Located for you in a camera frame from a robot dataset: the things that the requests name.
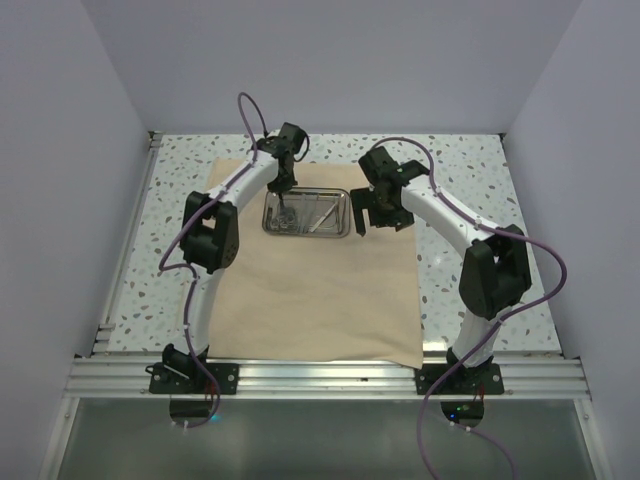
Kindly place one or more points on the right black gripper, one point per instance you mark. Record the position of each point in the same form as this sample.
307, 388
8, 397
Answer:
361, 199

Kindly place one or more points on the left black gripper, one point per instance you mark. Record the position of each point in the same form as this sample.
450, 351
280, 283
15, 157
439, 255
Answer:
282, 186

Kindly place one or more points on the small steel scissors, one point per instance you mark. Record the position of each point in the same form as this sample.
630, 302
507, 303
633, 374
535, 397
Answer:
284, 220

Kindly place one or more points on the stainless steel instrument tray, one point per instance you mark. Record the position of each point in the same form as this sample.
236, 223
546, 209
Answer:
336, 226

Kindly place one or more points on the beige surgical drape cloth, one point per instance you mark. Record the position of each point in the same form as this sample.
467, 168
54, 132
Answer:
318, 299

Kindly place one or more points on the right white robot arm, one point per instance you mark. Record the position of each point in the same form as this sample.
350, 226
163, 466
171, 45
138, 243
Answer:
495, 267

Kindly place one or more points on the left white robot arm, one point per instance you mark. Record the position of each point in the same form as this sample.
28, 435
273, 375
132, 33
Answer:
209, 238

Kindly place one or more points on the steel scalpel handle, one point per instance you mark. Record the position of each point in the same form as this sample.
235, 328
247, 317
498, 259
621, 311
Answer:
307, 204

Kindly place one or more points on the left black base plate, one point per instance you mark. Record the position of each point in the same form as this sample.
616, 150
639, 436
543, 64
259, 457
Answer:
167, 381

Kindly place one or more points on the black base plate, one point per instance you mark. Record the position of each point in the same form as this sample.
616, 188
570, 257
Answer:
167, 381
485, 380

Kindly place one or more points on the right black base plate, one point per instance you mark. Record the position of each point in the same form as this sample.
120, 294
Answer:
485, 380

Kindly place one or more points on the aluminium mounting rail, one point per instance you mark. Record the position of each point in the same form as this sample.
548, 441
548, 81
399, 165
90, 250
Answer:
524, 377

